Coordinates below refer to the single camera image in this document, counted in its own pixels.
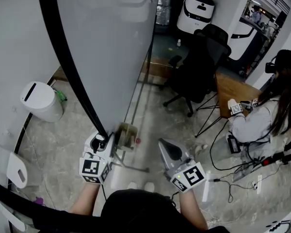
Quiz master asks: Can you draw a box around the clear brown plastic tray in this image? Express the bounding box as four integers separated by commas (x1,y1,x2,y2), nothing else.
114,122,138,153

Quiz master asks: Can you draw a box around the person's right forearm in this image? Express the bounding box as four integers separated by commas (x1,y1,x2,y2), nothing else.
178,188,209,231

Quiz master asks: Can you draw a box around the white partition board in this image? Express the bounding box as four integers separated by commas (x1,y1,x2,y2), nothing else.
37,0,161,173

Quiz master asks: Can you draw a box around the black floor cable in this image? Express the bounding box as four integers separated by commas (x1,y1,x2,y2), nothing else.
208,176,258,203
210,120,258,172

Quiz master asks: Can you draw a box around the green plastic bottle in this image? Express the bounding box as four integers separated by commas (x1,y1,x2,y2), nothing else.
54,90,68,103

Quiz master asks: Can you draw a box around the white delivery robot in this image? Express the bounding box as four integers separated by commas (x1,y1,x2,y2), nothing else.
176,0,216,35

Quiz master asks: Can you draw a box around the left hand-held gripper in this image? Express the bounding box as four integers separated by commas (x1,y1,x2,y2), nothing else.
79,131,115,185

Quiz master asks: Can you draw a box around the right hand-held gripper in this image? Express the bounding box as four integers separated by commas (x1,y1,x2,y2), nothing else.
158,138,207,193

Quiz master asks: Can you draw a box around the white and black machine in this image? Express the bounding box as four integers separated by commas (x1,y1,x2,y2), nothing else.
229,18,270,75

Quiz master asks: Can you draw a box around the person's left forearm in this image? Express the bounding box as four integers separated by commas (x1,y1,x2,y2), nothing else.
67,181,101,216

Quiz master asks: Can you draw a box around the wooden desk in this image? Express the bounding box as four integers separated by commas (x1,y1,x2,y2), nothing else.
195,71,262,138

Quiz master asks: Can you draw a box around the white plastic chair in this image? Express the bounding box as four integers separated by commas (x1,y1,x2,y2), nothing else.
0,141,28,189

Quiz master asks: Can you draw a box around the white trash bin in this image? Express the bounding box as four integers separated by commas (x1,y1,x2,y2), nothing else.
20,81,64,123

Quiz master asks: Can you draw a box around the white panel with black print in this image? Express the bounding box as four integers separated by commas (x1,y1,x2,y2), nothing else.
264,210,291,233

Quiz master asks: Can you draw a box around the black mesh office chair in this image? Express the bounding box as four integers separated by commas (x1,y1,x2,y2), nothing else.
162,23,233,118

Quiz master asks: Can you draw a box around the red and black power strip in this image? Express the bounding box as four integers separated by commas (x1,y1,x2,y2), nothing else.
261,151,291,166

